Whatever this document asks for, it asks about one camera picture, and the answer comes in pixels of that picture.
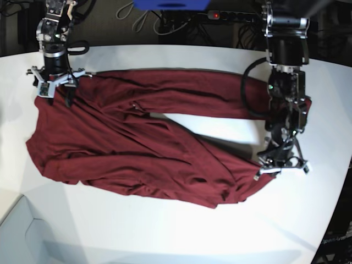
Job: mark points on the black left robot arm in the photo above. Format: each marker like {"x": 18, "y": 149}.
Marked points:
{"x": 286, "y": 117}

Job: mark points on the dark red t-shirt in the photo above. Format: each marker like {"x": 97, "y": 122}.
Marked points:
{"x": 110, "y": 138}

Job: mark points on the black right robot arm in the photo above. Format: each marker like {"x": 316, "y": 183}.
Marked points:
{"x": 52, "y": 34}

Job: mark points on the blue box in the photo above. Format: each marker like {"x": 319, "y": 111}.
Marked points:
{"x": 171, "y": 4}

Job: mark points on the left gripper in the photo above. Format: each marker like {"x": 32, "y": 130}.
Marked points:
{"x": 276, "y": 154}

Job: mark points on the white bin at corner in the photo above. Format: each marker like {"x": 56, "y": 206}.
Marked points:
{"x": 22, "y": 239}

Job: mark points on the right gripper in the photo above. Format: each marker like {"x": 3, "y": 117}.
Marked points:
{"x": 59, "y": 65}

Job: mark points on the black power strip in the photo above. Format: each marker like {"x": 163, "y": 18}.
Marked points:
{"x": 238, "y": 17}

